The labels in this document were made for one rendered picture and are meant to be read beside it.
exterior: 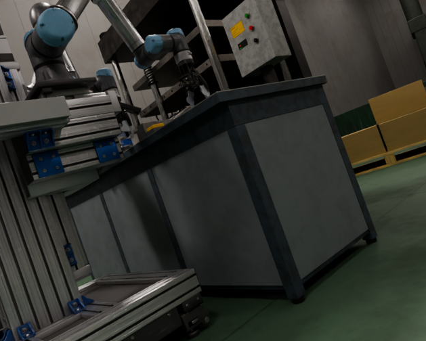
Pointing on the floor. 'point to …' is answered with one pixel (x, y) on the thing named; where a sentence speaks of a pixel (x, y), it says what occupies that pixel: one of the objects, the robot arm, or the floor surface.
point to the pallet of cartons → (395, 129)
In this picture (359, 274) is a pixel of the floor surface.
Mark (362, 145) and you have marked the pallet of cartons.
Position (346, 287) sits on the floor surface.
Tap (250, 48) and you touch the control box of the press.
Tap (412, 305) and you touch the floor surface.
